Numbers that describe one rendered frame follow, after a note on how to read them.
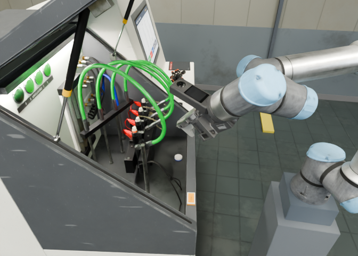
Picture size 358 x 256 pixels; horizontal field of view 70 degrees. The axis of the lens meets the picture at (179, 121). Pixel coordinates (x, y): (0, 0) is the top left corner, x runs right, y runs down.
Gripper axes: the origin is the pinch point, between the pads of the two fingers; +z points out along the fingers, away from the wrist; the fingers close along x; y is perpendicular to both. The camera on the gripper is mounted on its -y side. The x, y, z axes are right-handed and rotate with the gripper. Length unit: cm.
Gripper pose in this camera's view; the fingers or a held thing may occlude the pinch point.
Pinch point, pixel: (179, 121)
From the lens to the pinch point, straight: 75.7
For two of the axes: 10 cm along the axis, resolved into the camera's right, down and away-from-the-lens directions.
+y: 6.7, 7.4, 1.2
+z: -4.4, 2.6, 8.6
